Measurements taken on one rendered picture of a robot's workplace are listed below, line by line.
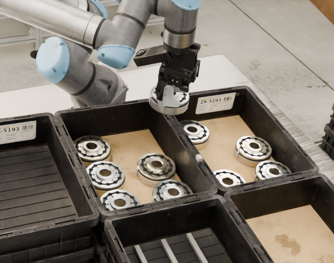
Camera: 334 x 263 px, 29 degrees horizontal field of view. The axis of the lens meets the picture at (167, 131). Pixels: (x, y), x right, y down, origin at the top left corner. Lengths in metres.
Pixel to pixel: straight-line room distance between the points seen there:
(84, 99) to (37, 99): 0.28
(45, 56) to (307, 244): 0.88
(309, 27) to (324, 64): 0.47
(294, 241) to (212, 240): 0.21
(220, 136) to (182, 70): 0.39
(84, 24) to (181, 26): 0.22
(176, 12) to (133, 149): 0.48
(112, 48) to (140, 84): 0.85
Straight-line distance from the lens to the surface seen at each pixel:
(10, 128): 1.71
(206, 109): 1.92
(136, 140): 1.82
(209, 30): 4.17
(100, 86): 1.92
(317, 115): 3.62
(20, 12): 1.52
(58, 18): 1.48
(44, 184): 1.67
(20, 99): 2.16
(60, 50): 1.83
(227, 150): 1.85
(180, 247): 1.56
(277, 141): 1.84
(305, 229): 1.69
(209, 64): 2.46
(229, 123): 1.95
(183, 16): 1.46
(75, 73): 1.86
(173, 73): 1.56
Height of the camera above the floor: 1.97
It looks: 38 degrees down
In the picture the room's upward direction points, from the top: 10 degrees clockwise
